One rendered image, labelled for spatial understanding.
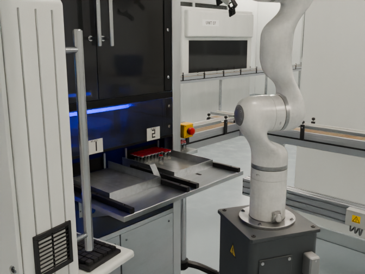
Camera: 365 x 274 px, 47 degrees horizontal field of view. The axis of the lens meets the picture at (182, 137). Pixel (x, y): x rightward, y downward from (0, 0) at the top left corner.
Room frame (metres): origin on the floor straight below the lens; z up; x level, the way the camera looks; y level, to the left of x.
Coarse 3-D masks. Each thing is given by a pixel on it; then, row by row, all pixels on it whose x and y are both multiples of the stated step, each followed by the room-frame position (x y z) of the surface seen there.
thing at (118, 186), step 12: (108, 168) 1.85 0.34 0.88; (120, 168) 1.80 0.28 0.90; (132, 168) 1.74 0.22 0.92; (96, 180) 1.68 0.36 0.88; (108, 180) 1.68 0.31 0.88; (120, 180) 1.68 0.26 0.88; (132, 180) 1.68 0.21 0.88; (144, 180) 1.68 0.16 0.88; (156, 180) 1.62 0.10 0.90; (96, 192) 1.49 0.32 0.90; (108, 192) 1.45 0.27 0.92; (120, 192) 1.48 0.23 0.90; (132, 192) 1.52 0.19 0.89
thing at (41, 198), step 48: (0, 0) 0.90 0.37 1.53; (48, 0) 0.99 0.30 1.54; (0, 48) 0.89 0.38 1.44; (48, 48) 0.98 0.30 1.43; (0, 96) 0.89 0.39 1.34; (48, 96) 0.97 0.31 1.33; (0, 144) 0.90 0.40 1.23; (48, 144) 0.96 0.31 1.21; (0, 192) 0.91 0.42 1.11; (48, 192) 0.96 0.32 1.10; (0, 240) 0.92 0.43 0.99; (48, 240) 0.94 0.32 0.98
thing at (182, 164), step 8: (176, 152) 2.04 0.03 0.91; (128, 160) 1.89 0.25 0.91; (168, 160) 1.98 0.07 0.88; (176, 160) 1.98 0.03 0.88; (184, 160) 1.98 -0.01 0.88; (192, 160) 1.96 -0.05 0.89; (200, 160) 1.93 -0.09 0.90; (208, 160) 1.86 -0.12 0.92; (160, 168) 1.75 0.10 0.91; (168, 168) 1.85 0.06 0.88; (176, 168) 1.85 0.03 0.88; (184, 168) 1.85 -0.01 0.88; (192, 168) 1.78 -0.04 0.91; (200, 168) 1.82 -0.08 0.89; (176, 176) 1.70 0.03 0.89; (184, 176) 1.74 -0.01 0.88
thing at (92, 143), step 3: (102, 138) 1.74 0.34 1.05; (90, 141) 1.70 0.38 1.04; (93, 141) 1.71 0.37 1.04; (99, 141) 1.73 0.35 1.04; (102, 141) 1.74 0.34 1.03; (90, 144) 1.70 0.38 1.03; (93, 144) 1.71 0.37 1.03; (99, 144) 1.73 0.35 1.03; (102, 144) 1.74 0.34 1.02; (90, 147) 1.70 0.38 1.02; (93, 147) 1.71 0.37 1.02; (99, 147) 1.73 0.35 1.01; (102, 147) 1.74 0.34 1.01; (90, 150) 1.69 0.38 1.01; (93, 150) 1.71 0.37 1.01; (99, 150) 1.73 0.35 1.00; (102, 150) 1.74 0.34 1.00; (90, 153) 1.69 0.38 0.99; (93, 153) 1.71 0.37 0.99
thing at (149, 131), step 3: (159, 126) 1.99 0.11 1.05; (147, 129) 1.93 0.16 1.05; (150, 129) 1.95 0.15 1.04; (156, 129) 1.98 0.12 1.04; (159, 129) 1.99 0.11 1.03; (147, 132) 1.93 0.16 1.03; (150, 132) 1.95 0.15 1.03; (153, 132) 1.96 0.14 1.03; (156, 132) 1.98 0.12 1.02; (159, 132) 1.99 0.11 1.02; (147, 135) 1.93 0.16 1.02; (150, 135) 1.95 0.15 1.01; (153, 135) 1.96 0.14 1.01; (156, 135) 1.98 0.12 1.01; (159, 135) 1.99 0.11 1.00; (147, 138) 1.93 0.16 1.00; (150, 138) 1.95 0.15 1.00; (153, 138) 1.96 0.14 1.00; (156, 138) 1.98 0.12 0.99; (159, 138) 1.99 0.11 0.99
